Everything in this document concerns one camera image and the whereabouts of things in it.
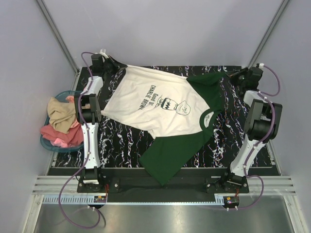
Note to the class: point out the right aluminium frame post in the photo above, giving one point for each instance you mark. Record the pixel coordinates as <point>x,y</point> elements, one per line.
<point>276,18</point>

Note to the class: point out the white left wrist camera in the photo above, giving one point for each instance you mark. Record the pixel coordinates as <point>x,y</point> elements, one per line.
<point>103,53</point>

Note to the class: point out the cream and green t-shirt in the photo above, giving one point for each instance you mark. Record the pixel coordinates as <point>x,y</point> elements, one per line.
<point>177,111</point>

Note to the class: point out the aluminium frame post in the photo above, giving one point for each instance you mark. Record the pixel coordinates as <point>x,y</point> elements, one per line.
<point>56,33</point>
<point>276,18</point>

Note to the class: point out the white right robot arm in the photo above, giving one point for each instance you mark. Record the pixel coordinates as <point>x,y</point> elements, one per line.
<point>261,125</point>

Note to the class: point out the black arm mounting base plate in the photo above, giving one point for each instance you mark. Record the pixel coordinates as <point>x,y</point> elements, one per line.
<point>186,184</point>

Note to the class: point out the left aluminium frame post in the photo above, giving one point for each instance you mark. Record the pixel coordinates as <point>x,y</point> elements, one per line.
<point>56,33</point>

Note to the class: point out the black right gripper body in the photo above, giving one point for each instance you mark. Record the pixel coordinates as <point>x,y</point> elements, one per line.
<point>238,78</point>

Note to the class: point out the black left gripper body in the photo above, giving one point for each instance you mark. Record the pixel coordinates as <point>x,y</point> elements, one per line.
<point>109,66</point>

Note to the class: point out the teal laundry basket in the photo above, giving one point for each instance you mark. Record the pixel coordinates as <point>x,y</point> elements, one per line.
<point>45,143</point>

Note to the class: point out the beige t-shirt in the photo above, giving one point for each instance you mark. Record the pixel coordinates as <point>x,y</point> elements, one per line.
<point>62,115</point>

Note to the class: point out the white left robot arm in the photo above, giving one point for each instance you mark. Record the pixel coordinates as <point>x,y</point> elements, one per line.
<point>88,114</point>

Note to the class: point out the pink t-shirt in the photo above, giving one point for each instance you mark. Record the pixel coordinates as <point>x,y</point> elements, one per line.
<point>73,138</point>

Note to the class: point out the grey slotted cable duct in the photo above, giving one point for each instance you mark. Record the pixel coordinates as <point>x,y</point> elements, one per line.
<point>115,200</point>

